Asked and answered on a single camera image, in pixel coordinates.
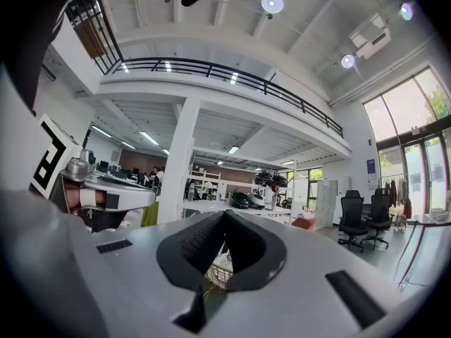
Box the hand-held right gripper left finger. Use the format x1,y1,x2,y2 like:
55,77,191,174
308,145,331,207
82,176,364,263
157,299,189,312
156,211,227,292

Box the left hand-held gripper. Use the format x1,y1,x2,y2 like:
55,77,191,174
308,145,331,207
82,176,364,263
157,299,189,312
30,113,158,234

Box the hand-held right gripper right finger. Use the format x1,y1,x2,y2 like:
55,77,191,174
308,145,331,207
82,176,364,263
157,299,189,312
223,209,288,293

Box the gold wire round chair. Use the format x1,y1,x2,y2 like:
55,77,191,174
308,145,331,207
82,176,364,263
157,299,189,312
203,241,234,292

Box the black office chair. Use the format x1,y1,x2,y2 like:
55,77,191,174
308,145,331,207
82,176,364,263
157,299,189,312
338,189,370,254
361,187,393,251

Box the person's left hand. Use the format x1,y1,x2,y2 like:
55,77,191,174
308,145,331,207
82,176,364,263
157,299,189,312
64,182,107,213

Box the black white floral seat cushion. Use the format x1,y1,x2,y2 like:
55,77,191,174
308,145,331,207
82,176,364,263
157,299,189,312
213,250,233,270

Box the white work table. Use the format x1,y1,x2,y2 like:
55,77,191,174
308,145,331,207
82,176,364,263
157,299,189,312
182,199,294,227

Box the green cloth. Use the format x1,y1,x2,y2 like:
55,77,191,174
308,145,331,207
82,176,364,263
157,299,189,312
140,201,160,227

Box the black helmet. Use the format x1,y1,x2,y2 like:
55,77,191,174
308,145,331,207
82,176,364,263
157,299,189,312
228,190,252,210

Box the white locker cabinet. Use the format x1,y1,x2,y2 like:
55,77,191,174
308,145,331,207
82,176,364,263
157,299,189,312
315,180,340,230

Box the white tube ceiling light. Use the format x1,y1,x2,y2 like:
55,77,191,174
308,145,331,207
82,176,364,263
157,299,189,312
139,130,160,146

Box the person's black shirt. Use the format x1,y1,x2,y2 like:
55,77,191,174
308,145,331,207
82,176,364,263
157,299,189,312
0,0,89,118

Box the clothes rack with garments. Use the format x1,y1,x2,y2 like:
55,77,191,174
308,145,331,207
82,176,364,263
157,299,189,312
379,173,414,220

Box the black mezzanine railing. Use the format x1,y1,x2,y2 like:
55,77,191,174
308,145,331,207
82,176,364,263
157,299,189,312
65,0,345,139

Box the large glass window front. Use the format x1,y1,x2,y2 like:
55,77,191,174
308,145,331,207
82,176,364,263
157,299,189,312
362,67,451,220

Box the white air conditioner unit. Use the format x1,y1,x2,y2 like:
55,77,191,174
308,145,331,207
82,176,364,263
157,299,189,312
348,14,393,60

